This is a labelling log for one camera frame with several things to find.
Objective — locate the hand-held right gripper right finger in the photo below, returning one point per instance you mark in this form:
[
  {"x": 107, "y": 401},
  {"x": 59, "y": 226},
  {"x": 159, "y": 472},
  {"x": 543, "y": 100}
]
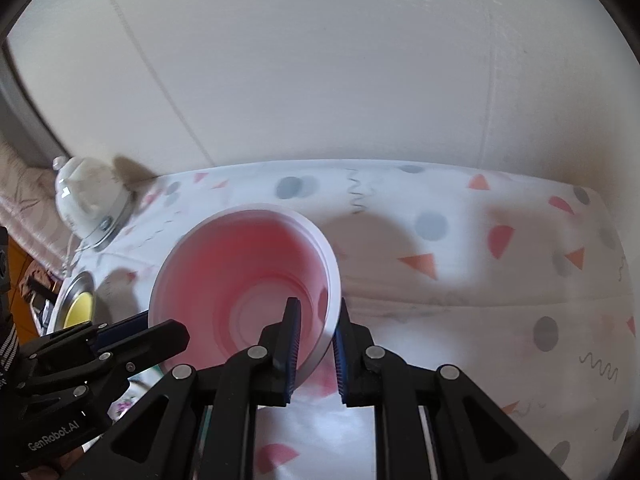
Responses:
[{"x": 340, "y": 360}]

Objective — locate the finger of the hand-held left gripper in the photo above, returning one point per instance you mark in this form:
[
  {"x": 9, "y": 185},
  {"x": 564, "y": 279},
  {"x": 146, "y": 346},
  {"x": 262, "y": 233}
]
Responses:
[
  {"x": 125, "y": 327},
  {"x": 150, "y": 342}
]

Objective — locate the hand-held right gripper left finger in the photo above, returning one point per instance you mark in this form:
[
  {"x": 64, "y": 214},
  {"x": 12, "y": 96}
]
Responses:
[{"x": 292, "y": 355}]

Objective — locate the yellow plastic bowl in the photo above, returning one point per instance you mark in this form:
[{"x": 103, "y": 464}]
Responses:
[{"x": 82, "y": 310}]

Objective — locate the white rose print plate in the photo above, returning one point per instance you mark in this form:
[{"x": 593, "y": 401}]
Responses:
[{"x": 122, "y": 402}]

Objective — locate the stainless steel bowl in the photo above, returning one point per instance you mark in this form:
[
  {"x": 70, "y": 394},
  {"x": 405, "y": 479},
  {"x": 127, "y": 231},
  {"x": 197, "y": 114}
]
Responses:
[{"x": 70, "y": 290}]

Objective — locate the red plastic cup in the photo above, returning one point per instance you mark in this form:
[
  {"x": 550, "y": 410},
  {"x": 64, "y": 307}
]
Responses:
[{"x": 240, "y": 280}]

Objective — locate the wooden side table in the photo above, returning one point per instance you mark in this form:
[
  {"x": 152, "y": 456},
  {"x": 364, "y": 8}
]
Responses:
[{"x": 20, "y": 270}]

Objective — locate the white patterned tablecloth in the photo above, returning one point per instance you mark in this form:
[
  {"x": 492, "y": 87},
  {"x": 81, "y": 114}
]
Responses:
[{"x": 450, "y": 310}]

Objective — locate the white floral ceramic kettle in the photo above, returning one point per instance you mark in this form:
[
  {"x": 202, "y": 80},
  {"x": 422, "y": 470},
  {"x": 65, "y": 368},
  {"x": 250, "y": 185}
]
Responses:
[{"x": 85, "y": 195}]

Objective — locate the pink striped starfish curtain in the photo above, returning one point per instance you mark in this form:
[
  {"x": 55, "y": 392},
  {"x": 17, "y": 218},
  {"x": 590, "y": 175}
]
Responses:
[{"x": 25, "y": 185}]

